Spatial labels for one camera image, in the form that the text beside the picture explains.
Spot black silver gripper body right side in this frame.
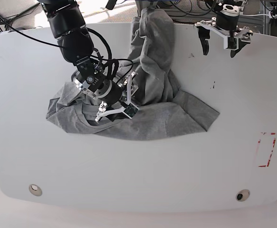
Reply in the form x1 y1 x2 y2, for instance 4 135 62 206
72 58 123 105

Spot black silver gripper body left side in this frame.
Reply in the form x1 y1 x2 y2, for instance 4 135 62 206
214 4 240 31

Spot grey T-shirt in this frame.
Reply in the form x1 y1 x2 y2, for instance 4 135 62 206
46 8 219 141

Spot left table grommet hole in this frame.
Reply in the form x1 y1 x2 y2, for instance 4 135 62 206
28 184 42 197

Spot table grommet hole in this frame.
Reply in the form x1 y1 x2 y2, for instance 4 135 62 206
28 184 42 197
236 189 250 202

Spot red tape rectangle marker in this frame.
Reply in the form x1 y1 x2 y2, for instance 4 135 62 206
256 132 277 168

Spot black tripod legs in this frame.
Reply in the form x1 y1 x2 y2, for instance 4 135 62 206
0 0 44 32

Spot right table grommet hole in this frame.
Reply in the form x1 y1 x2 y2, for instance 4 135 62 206
236 189 250 202

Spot wrist camera board left side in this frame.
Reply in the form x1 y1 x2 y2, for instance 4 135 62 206
223 36 239 50

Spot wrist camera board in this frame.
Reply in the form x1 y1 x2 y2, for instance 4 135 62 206
223 36 239 50
122 104 139 119

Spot black arm cable right side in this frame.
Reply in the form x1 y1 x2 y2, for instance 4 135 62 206
0 0 134 81

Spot wrist camera board right side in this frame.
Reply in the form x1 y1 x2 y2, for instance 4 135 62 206
122 104 139 119

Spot aluminium frame stand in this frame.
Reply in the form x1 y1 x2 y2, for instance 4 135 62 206
135 0 159 11

